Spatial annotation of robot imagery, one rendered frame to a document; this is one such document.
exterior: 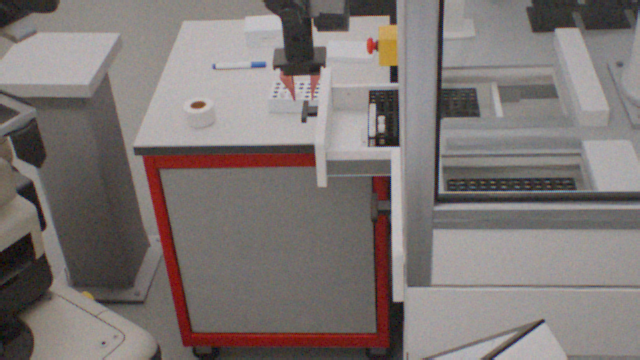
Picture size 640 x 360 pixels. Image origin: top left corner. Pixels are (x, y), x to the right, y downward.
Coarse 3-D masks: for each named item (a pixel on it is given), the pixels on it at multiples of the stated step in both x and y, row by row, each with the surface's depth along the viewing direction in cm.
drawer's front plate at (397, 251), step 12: (396, 156) 159; (396, 168) 156; (396, 180) 153; (396, 192) 151; (396, 204) 148; (396, 216) 145; (396, 228) 143; (396, 240) 141; (396, 252) 138; (396, 264) 139; (396, 276) 141; (396, 288) 143; (396, 300) 144
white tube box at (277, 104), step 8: (272, 88) 207; (280, 88) 207; (296, 88) 207; (304, 88) 206; (272, 96) 205; (304, 96) 204; (272, 104) 204; (280, 104) 204; (288, 104) 204; (296, 104) 203; (312, 104) 203; (272, 112) 205; (280, 112) 205; (288, 112) 205; (296, 112) 205
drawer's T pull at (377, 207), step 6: (372, 198) 152; (372, 204) 151; (378, 204) 151; (384, 204) 151; (390, 204) 151; (372, 210) 150; (378, 210) 150; (384, 210) 150; (390, 210) 150; (372, 216) 148; (372, 222) 149
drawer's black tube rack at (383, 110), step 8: (384, 96) 182; (392, 96) 182; (384, 104) 179; (392, 104) 179; (376, 112) 177; (384, 112) 177; (392, 112) 176; (392, 120) 174; (392, 128) 172; (384, 136) 170; (392, 136) 170; (368, 144) 173; (376, 144) 172; (384, 144) 173; (392, 144) 172
